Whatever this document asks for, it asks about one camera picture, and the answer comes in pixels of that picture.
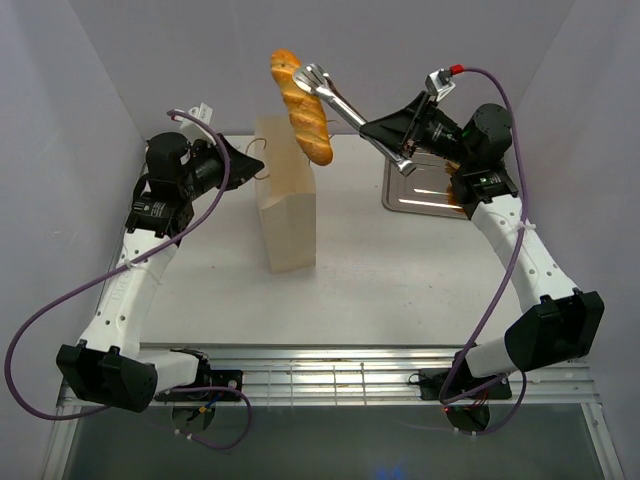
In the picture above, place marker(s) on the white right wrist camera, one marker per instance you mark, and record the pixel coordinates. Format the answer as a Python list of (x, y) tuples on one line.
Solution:
[(439, 84)]

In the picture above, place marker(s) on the beige paper bag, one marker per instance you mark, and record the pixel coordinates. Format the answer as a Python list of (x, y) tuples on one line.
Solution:
[(286, 196)]

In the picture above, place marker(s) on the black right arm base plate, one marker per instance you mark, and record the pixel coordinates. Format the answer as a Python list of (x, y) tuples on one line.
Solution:
[(430, 382)]

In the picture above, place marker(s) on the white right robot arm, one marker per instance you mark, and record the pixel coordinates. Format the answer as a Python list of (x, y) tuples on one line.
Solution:
[(559, 321)]

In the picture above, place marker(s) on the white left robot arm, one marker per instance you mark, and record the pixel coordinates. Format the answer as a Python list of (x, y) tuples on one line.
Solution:
[(105, 365)]

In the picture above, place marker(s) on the stainless steel tray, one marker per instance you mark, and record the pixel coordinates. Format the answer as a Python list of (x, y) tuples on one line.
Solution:
[(424, 192)]

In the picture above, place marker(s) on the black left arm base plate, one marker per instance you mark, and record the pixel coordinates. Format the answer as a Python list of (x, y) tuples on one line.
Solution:
[(205, 378)]

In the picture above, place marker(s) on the aluminium table frame rail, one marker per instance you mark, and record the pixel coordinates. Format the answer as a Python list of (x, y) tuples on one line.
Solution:
[(330, 356)]

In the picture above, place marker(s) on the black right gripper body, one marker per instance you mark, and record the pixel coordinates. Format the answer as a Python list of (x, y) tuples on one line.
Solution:
[(439, 137)]

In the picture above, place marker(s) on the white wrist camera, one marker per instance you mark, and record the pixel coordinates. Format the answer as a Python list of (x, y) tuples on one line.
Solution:
[(439, 84), (191, 131)]

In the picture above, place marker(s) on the ring shaped fake bread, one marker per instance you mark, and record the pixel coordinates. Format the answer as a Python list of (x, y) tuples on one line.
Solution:
[(452, 168)]

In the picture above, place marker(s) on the metal serving tongs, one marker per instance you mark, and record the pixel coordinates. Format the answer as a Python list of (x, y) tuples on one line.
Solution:
[(313, 79)]

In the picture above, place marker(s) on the scored baguette fake bread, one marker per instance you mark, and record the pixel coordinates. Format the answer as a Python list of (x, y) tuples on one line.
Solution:
[(306, 114)]

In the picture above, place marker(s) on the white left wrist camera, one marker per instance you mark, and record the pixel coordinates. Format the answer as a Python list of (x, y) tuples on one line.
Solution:
[(191, 131)]

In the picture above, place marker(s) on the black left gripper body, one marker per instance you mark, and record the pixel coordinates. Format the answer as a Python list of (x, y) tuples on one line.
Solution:
[(208, 170)]

